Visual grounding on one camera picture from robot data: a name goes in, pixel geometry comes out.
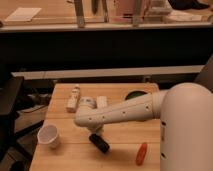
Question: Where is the white paper cup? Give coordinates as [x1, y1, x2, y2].
[37, 124, 60, 149]

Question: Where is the white paper sheet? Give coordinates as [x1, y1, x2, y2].
[5, 7, 41, 22]

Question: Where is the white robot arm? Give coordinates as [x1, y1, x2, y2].
[74, 83, 213, 171]

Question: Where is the white toy bottle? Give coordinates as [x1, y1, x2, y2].
[66, 84, 80, 113]

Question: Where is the black chair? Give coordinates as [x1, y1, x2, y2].
[0, 77, 23, 160]

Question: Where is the green round plate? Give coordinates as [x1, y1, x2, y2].
[125, 91, 147, 100]

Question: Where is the black eraser block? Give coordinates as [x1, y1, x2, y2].
[89, 134, 110, 153]

